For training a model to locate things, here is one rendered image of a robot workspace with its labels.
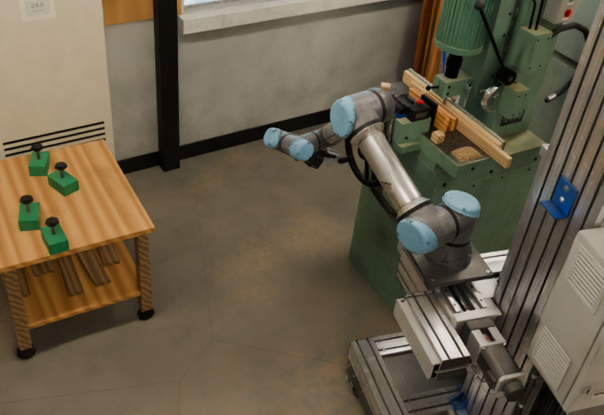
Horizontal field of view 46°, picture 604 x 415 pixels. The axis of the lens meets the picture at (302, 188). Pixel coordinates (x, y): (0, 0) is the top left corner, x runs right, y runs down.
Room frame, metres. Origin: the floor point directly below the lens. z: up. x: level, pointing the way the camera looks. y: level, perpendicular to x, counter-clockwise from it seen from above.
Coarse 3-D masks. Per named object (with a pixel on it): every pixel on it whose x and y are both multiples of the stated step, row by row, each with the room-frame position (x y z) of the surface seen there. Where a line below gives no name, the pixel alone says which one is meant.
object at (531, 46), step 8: (520, 32) 2.45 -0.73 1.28; (528, 32) 2.42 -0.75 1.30; (536, 32) 2.42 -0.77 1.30; (544, 32) 2.43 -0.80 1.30; (552, 32) 2.44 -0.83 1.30; (520, 40) 2.44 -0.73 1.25; (528, 40) 2.41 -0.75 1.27; (536, 40) 2.40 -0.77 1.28; (544, 40) 2.42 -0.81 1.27; (520, 48) 2.43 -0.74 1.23; (528, 48) 2.40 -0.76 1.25; (536, 48) 2.40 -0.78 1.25; (544, 48) 2.43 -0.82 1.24; (512, 56) 2.46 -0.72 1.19; (520, 56) 2.42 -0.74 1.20; (528, 56) 2.40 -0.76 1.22; (536, 56) 2.41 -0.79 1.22; (544, 56) 2.43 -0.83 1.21; (512, 64) 2.45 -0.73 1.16; (520, 64) 2.42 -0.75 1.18; (528, 64) 2.40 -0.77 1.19; (536, 64) 2.42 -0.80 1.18
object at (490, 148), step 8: (416, 88) 2.60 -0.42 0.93; (432, 96) 2.53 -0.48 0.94; (464, 120) 2.37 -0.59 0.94; (464, 128) 2.33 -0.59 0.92; (472, 128) 2.31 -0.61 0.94; (472, 136) 2.29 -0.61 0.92; (480, 136) 2.27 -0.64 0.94; (480, 144) 2.25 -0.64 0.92; (488, 144) 2.22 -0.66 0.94; (488, 152) 2.21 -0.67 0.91; (496, 152) 2.18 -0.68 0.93; (496, 160) 2.17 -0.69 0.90; (504, 160) 2.14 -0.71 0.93
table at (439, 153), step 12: (396, 84) 2.67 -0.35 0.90; (444, 132) 2.33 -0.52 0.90; (456, 132) 2.34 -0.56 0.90; (396, 144) 2.26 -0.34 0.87; (408, 144) 2.27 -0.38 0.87; (420, 144) 2.28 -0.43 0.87; (432, 144) 2.24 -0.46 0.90; (444, 144) 2.25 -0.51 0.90; (456, 144) 2.26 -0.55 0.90; (468, 144) 2.27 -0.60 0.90; (432, 156) 2.23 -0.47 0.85; (444, 156) 2.18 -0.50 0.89; (444, 168) 2.16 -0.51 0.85; (456, 168) 2.12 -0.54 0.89; (468, 168) 2.14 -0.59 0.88; (480, 168) 2.17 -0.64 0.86; (492, 168) 2.21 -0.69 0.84
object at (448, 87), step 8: (464, 72) 2.51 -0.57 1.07; (440, 80) 2.43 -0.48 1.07; (448, 80) 2.43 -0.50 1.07; (456, 80) 2.44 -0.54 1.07; (464, 80) 2.45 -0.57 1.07; (472, 80) 2.48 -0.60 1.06; (440, 88) 2.42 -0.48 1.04; (448, 88) 2.42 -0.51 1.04; (456, 88) 2.44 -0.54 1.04; (464, 88) 2.46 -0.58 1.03; (440, 96) 2.42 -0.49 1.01; (448, 96) 2.42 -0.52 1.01
